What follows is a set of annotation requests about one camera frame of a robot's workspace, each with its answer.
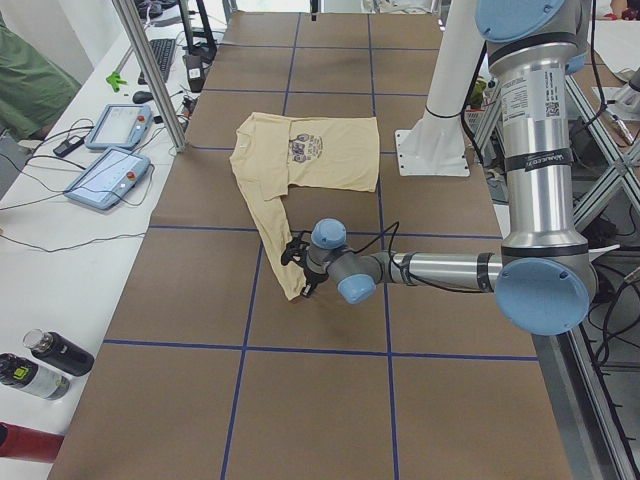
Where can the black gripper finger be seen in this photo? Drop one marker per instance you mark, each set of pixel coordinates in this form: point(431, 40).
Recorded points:
point(313, 9)

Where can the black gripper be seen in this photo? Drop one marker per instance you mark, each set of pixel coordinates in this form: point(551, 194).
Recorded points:
point(313, 274)

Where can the beige long-sleeve printed shirt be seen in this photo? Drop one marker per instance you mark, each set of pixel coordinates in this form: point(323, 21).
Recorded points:
point(273, 152)

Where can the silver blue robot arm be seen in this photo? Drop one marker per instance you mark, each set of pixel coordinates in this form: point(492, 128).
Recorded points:
point(542, 279)

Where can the black box white label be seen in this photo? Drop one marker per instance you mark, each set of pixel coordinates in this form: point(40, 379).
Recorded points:
point(198, 63)

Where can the black keyboard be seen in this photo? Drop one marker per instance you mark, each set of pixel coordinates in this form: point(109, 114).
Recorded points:
point(163, 50)

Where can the black computer mouse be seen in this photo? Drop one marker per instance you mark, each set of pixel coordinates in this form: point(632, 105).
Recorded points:
point(141, 97)

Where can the green plastic part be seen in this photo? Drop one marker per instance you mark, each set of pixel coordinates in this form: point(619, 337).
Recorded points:
point(115, 81)

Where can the near blue teach pendant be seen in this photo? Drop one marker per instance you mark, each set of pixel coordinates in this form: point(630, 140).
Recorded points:
point(108, 179)

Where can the blue teach pendant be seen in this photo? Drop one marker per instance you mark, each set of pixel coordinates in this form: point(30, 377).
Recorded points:
point(108, 179)
point(120, 125)

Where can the far blue teach pendant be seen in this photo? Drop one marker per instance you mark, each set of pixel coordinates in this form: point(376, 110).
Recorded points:
point(120, 125)

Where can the black bottle steel cap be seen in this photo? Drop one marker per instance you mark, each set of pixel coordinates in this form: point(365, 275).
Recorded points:
point(56, 350)

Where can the person in green shirt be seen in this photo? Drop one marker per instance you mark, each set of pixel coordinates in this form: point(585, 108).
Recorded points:
point(35, 91)

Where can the grey bottle green label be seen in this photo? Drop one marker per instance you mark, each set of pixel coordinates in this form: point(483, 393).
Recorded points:
point(31, 378)

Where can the red bottle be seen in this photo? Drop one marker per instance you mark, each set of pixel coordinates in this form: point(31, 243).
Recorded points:
point(21, 443)

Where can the white camera pole with base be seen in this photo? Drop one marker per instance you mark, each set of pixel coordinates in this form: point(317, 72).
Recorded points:
point(435, 145)

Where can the aluminium frame post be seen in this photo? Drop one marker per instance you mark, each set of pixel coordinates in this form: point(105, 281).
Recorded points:
point(141, 47)

